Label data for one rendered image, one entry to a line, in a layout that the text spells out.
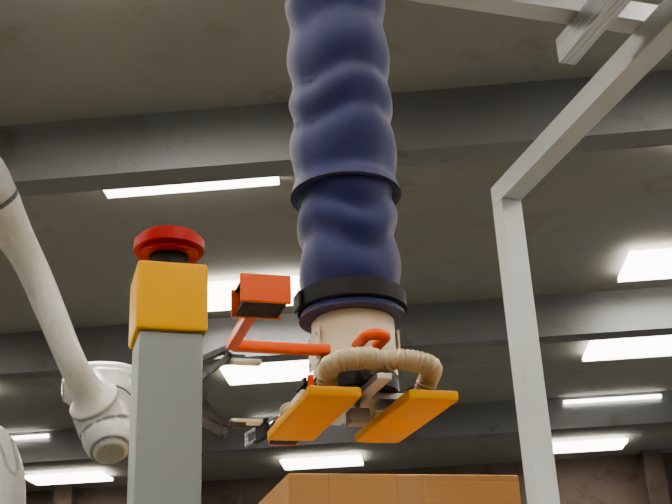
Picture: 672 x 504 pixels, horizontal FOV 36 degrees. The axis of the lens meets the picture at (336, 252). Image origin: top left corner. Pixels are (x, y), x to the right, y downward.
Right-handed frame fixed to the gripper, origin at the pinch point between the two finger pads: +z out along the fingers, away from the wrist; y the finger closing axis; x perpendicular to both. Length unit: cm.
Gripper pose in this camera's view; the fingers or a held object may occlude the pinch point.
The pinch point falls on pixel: (256, 392)
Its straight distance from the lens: 229.7
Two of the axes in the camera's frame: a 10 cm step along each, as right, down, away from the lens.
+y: 0.4, 9.1, -4.0
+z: 9.6, 0.8, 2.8
